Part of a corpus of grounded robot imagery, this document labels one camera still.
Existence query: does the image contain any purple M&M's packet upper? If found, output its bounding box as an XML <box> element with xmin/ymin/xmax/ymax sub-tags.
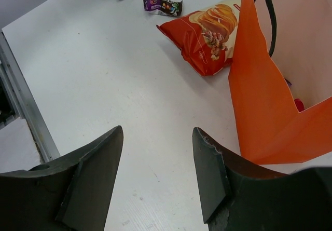
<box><xmin>143</xmin><ymin>0</ymin><xmax>183</xmax><ymax>17</ymax></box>

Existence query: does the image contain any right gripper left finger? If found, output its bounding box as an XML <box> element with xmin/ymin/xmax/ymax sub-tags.
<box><xmin>1</xmin><ymin>126</ymin><xmax>123</xmax><ymax>230</ymax></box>

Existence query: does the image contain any orange paper bag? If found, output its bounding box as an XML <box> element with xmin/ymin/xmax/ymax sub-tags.
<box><xmin>228</xmin><ymin>0</ymin><xmax>331</xmax><ymax>165</ymax></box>

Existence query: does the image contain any red candy packet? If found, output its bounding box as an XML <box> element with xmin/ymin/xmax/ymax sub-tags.
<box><xmin>294</xmin><ymin>99</ymin><xmax>305</xmax><ymax>112</ymax></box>

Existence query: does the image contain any aluminium table frame rail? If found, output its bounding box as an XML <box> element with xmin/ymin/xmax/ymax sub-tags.
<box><xmin>1</xmin><ymin>32</ymin><xmax>60</xmax><ymax>162</ymax></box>

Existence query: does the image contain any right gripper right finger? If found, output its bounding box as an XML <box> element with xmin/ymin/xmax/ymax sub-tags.
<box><xmin>192</xmin><ymin>127</ymin><xmax>331</xmax><ymax>230</ymax></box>

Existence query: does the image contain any brown M&M's packet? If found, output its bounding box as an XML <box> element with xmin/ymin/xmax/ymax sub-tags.
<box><xmin>284</xmin><ymin>78</ymin><xmax>292</xmax><ymax>87</ymax></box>

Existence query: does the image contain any orange chips bag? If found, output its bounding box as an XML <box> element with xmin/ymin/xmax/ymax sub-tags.
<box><xmin>157</xmin><ymin>0</ymin><xmax>241</xmax><ymax>76</ymax></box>

